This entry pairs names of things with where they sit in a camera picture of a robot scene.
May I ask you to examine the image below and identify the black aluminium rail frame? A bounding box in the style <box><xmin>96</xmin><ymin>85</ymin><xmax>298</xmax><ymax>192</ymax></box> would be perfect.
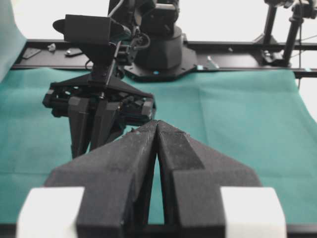
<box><xmin>12</xmin><ymin>40</ymin><xmax>317</xmax><ymax>81</ymax></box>

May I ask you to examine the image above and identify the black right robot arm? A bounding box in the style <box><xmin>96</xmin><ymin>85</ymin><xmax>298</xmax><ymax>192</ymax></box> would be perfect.
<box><xmin>43</xmin><ymin>0</ymin><xmax>187</xmax><ymax>158</ymax></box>

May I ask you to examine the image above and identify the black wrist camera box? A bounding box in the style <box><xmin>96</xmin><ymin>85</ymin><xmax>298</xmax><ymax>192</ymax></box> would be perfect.
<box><xmin>53</xmin><ymin>14</ymin><xmax>132</xmax><ymax>44</ymax></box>

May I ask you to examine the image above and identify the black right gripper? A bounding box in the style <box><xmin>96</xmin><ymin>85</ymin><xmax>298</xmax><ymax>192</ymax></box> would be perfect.
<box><xmin>43</xmin><ymin>73</ymin><xmax>157</xmax><ymax>158</ymax></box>

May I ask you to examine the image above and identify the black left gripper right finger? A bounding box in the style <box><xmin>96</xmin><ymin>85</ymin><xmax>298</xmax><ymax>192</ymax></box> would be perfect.
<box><xmin>157</xmin><ymin>121</ymin><xmax>262</xmax><ymax>238</ymax></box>

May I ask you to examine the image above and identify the black camera stand pole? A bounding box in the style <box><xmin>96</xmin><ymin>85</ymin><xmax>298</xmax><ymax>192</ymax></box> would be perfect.
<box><xmin>253</xmin><ymin>0</ymin><xmax>280</xmax><ymax>51</ymax></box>

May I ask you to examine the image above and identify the black cable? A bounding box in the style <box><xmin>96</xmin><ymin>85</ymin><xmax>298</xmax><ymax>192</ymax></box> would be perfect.
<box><xmin>130</xmin><ymin>32</ymin><xmax>152</xmax><ymax>50</ymax></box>

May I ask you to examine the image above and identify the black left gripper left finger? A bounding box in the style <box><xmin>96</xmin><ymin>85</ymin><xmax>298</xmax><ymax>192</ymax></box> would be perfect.
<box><xmin>44</xmin><ymin>120</ymin><xmax>158</xmax><ymax>238</ymax></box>

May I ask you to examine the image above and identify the green cloth mat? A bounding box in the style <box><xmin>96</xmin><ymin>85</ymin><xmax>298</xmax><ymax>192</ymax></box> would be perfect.
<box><xmin>0</xmin><ymin>0</ymin><xmax>317</xmax><ymax>224</ymax></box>

